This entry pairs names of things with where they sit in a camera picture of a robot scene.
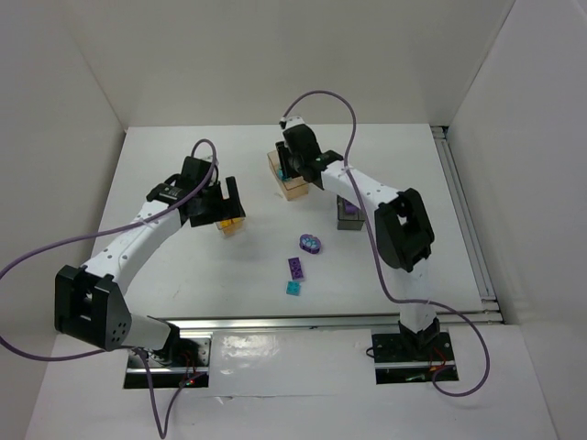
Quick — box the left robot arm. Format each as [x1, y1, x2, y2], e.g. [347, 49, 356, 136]
[54, 157, 245, 364]

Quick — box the purple 2x4 lego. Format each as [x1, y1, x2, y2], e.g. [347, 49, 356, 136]
[288, 257, 305, 281]

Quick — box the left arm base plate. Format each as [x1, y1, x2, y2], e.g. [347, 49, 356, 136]
[123, 333, 212, 390]

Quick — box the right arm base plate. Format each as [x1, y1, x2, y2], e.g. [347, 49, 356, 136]
[365, 332, 459, 385]

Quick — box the clear plastic container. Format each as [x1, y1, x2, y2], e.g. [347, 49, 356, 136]
[216, 217, 245, 237]

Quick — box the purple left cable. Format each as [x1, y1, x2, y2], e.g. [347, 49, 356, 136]
[0, 138, 220, 440]

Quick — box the teal 2x2 lego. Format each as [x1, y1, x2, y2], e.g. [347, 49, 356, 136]
[285, 280, 301, 296]

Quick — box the purple curved lego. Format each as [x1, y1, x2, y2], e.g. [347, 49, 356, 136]
[342, 199, 359, 215]

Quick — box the purple lotus lego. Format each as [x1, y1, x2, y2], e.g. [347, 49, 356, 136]
[299, 234, 322, 255]

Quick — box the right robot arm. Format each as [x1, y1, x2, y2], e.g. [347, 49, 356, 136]
[276, 116, 439, 355]

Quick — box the purple cable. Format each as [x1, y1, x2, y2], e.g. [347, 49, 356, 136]
[0, 138, 220, 440]
[281, 90, 491, 399]

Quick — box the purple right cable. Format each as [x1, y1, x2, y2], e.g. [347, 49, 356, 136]
[281, 90, 491, 399]

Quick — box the aluminium rail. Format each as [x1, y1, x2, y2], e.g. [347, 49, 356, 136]
[430, 126, 504, 324]
[146, 307, 501, 341]

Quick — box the dark grey plastic container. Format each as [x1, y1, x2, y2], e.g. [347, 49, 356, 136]
[337, 196, 365, 231]

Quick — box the aluminium rail right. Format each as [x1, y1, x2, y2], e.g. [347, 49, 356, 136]
[430, 126, 504, 324]

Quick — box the aluminium rail front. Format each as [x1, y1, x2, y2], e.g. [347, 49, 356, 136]
[146, 307, 501, 341]

